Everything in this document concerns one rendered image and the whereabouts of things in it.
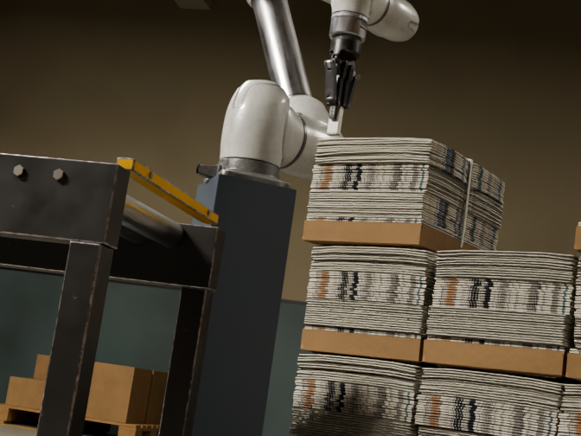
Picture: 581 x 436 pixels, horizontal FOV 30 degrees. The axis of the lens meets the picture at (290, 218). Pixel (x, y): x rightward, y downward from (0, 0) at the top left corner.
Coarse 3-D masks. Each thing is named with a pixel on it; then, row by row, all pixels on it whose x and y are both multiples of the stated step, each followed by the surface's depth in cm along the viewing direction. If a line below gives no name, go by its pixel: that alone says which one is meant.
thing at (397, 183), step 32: (320, 160) 232; (352, 160) 227; (384, 160) 223; (416, 160) 218; (448, 160) 223; (320, 192) 231; (352, 192) 226; (384, 192) 222; (416, 192) 217; (448, 192) 224; (448, 224) 225
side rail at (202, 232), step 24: (0, 240) 213; (24, 240) 212; (120, 240) 207; (192, 240) 204; (216, 240) 203; (0, 264) 212; (24, 264) 211; (48, 264) 210; (120, 264) 206; (144, 264) 205; (168, 264) 204; (192, 264) 203; (216, 264) 205; (216, 288) 206
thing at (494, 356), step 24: (312, 336) 224; (336, 336) 220; (360, 336) 217; (384, 336) 214; (432, 360) 206; (456, 360) 203; (480, 360) 201; (504, 360) 198; (528, 360) 195; (552, 360) 192; (576, 360) 190
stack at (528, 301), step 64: (320, 256) 227; (384, 256) 218; (448, 256) 209; (512, 256) 202; (320, 320) 224; (384, 320) 215; (448, 320) 207; (512, 320) 199; (576, 320) 192; (320, 384) 219; (384, 384) 211; (448, 384) 203; (512, 384) 196; (576, 384) 189
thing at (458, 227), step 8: (464, 168) 230; (472, 168) 233; (464, 176) 230; (472, 176) 233; (464, 184) 231; (472, 184) 233; (464, 192) 230; (472, 192) 234; (464, 200) 231; (464, 208) 231; (456, 216) 229; (456, 224) 229; (456, 232) 228; (464, 240) 231
